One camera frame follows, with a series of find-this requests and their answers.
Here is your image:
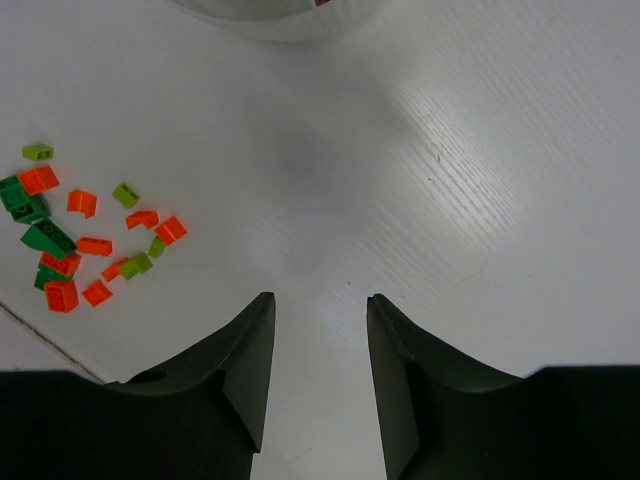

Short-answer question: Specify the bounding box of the lime brick upper right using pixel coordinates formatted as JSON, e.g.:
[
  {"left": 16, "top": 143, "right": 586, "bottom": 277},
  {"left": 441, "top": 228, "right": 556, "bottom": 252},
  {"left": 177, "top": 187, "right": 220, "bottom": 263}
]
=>
[{"left": 112, "top": 182, "right": 140, "bottom": 209}]

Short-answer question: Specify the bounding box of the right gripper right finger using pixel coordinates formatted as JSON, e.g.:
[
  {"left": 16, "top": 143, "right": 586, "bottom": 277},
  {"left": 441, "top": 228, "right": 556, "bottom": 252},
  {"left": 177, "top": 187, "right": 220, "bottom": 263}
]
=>
[{"left": 367, "top": 294, "right": 639, "bottom": 479}]

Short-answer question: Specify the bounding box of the orange slope lego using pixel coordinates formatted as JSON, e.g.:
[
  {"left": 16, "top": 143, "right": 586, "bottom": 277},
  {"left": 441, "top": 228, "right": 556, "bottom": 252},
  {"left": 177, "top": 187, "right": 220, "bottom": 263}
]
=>
[{"left": 154, "top": 216, "right": 188, "bottom": 246}]

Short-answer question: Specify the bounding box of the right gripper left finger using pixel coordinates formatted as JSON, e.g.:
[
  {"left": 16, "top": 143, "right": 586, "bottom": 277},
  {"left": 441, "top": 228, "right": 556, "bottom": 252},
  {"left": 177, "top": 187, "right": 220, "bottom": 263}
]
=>
[{"left": 1, "top": 292, "right": 276, "bottom": 479}]

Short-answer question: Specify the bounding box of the orange lego bottom right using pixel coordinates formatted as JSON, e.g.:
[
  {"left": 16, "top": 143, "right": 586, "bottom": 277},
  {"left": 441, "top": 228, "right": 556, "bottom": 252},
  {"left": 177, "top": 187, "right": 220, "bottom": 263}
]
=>
[{"left": 44, "top": 280, "right": 79, "bottom": 313}]

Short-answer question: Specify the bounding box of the dark green long lego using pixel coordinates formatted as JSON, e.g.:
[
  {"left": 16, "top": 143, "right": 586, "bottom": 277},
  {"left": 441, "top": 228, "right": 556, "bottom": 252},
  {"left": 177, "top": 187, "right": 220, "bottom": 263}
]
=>
[{"left": 20, "top": 219, "right": 77, "bottom": 259}]

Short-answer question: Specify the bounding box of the lime arch upper right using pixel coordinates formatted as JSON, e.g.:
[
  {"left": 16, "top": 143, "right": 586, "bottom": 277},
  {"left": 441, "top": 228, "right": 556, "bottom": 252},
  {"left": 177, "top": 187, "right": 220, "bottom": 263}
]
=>
[{"left": 119, "top": 252, "right": 153, "bottom": 280}]

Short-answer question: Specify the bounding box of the white divided round container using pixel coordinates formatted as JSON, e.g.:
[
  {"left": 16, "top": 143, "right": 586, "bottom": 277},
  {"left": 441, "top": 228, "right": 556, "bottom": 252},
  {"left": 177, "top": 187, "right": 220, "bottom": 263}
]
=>
[{"left": 170, "top": 0, "right": 383, "bottom": 42}]

